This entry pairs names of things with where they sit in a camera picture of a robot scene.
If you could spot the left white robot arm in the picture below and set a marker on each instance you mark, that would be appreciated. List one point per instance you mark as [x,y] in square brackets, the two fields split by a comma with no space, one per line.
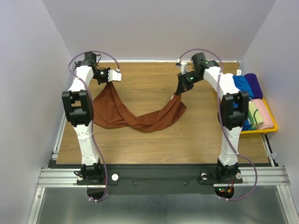
[79,112]

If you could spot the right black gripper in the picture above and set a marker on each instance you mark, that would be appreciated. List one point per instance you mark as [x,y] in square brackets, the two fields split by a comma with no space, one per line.
[183,86]

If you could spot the yellow plastic tray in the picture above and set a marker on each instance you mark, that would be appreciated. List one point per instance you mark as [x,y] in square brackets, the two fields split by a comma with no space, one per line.
[274,129]

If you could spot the purple rolled towel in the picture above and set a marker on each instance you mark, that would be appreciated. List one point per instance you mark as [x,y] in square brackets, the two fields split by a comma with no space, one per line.
[254,85]

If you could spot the brown towel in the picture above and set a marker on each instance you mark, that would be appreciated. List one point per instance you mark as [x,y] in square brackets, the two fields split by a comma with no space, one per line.
[111,113]

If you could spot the blue teal rolled towel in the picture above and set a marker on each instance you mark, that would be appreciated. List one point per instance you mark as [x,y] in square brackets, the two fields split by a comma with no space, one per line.
[247,125]

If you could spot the green cream patterned towel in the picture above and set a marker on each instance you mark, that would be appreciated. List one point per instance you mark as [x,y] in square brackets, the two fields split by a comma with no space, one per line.
[254,115]

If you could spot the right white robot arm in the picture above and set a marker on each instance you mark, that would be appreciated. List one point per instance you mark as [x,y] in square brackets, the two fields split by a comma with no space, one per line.
[232,110]

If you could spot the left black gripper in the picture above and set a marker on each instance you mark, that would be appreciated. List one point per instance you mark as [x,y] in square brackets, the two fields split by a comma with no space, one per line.
[106,80]

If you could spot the aluminium frame rail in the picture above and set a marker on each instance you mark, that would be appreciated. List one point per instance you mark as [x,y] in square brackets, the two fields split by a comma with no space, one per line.
[262,198]

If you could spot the pink rolled towel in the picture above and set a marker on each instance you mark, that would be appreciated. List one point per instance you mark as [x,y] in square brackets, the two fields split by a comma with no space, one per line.
[268,123]

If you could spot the white rolled towel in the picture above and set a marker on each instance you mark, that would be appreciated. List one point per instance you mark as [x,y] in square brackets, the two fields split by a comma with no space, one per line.
[227,84]

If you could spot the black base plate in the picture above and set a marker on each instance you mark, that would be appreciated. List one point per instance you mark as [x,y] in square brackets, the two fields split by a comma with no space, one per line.
[157,179]

